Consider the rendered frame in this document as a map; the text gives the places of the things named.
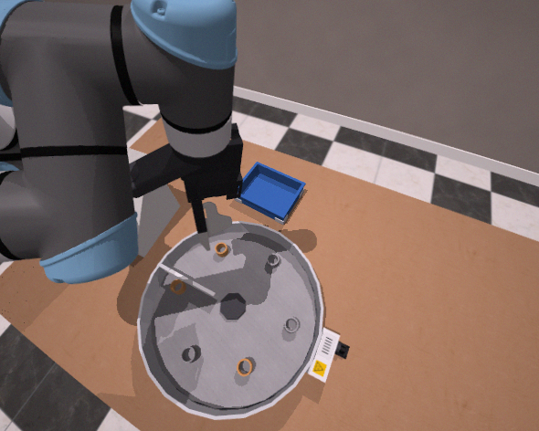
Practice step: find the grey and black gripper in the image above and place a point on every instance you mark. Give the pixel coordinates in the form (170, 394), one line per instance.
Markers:
(223, 173)

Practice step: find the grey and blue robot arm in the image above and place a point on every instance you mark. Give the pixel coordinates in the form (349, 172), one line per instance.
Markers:
(67, 70)

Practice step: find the blue open crate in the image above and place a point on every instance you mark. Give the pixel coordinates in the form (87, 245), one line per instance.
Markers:
(270, 192)

